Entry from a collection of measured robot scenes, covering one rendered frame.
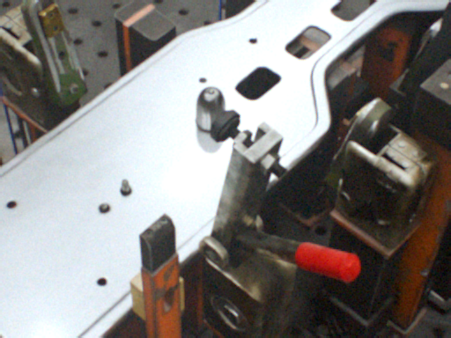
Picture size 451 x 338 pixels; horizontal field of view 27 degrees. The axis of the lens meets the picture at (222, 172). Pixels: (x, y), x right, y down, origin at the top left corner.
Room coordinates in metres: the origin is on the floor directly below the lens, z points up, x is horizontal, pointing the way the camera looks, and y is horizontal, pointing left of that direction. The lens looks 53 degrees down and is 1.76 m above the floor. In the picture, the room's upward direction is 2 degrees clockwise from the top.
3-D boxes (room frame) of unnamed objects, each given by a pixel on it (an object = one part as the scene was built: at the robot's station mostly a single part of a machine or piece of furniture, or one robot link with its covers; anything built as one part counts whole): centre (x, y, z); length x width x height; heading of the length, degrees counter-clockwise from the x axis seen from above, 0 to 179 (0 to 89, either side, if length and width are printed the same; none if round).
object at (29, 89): (0.74, 0.21, 0.87); 0.12 x 0.09 x 0.35; 49
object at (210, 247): (0.45, 0.01, 1.06); 0.03 x 0.01 x 0.03; 49
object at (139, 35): (0.82, 0.10, 0.84); 0.11 x 0.08 x 0.29; 49
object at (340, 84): (0.78, -0.09, 0.84); 0.12 x 0.05 x 0.29; 49
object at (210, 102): (0.65, 0.01, 1.02); 0.03 x 0.03 x 0.07
